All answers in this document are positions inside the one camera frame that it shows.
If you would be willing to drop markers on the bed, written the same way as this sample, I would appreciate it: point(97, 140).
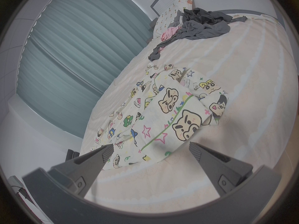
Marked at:
point(245, 101)

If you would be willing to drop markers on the white printed pillow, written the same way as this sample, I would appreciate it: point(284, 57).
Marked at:
point(169, 17)

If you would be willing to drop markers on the pile of clothes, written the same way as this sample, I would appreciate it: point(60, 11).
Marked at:
point(198, 28)

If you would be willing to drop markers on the white printed pyjama top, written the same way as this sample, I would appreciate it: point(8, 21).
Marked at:
point(163, 115)

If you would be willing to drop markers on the blue-green curtain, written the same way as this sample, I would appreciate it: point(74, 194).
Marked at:
point(58, 85)
point(93, 31)

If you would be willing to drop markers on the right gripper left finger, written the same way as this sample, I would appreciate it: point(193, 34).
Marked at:
point(88, 164)

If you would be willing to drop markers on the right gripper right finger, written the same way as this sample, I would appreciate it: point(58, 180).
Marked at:
point(217, 167)

